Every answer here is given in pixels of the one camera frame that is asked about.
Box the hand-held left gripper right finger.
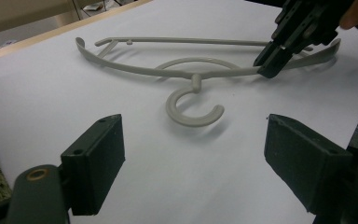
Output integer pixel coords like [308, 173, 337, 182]
[263, 113, 354, 217]

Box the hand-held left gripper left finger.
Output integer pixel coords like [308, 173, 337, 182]
[60, 113, 127, 217]

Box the grey plastic clothes hanger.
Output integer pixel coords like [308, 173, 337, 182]
[75, 35, 342, 128]

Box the beige cabinet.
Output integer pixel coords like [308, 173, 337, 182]
[0, 0, 76, 38]

